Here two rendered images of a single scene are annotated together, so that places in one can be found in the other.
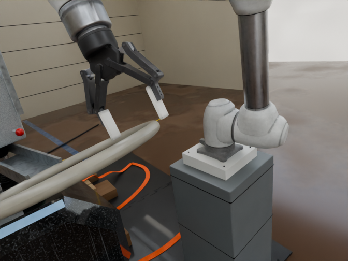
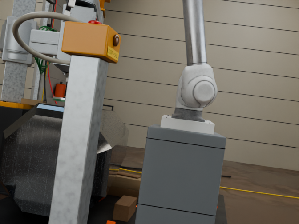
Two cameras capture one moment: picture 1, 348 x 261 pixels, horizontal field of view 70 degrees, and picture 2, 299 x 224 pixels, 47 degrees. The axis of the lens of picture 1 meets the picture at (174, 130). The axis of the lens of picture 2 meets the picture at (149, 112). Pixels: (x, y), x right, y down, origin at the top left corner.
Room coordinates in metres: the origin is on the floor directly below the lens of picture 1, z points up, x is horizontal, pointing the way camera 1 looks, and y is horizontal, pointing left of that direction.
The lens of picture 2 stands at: (-0.36, -1.44, 0.88)
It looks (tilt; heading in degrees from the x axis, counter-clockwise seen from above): 0 degrees down; 45
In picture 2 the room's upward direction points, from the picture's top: 8 degrees clockwise
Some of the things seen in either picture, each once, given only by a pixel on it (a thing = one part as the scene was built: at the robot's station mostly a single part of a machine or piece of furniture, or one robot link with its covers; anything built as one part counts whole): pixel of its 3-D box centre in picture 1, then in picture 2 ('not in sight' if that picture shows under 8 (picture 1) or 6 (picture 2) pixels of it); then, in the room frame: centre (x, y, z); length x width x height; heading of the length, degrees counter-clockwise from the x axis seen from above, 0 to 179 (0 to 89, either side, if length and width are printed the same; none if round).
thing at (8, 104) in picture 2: not in sight; (11, 103); (1.03, 1.81, 0.76); 0.49 x 0.49 x 0.05; 35
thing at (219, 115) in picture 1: (220, 121); (191, 90); (1.15, -0.24, 1.03); 0.18 x 0.16 x 0.22; 50
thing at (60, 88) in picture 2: not in sight; (62, 91); (2.86, 4.02, 1.00); 0.50 x 0.22 x 0.33; 40
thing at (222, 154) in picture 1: (216, 144); (187, 114); (1.17, -0.21, 0.89); 0.22 x 0.18 x 0.06; 41
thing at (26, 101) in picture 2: not in sight; (33, 102); (1.13, 1.58, 0.81); 0.20 x 0.10 x 0.05; 133
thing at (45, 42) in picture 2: not in sight; (39, 43); (1.15, 1.65, 1.37); 0.74 x 0.34 x 0.25; 127
